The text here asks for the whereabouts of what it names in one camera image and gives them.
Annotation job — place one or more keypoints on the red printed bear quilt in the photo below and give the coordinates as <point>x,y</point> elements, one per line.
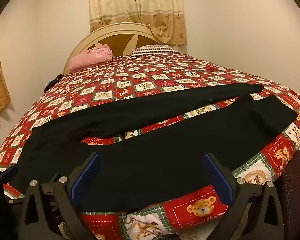
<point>130,80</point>

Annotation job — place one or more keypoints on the pink pillow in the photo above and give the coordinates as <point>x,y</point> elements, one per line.
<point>91,56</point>

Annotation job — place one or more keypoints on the black pants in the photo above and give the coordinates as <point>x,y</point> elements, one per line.
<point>150,152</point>

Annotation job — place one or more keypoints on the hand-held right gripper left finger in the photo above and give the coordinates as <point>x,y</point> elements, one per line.
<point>86,172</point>

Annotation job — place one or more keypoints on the dark cloth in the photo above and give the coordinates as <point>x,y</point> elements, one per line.
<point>52,82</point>

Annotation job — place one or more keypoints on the dark mesh fabric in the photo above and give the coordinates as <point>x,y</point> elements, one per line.
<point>293,180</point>

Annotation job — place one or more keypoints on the cream wooden bed headboard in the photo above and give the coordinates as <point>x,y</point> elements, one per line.
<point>120,41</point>

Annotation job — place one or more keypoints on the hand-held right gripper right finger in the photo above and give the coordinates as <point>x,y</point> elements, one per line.
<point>218,177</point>

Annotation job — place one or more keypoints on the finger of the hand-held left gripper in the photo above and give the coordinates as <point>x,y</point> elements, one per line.
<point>8,172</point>

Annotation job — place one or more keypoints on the striped pillow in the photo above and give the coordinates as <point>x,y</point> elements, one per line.
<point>155,50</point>

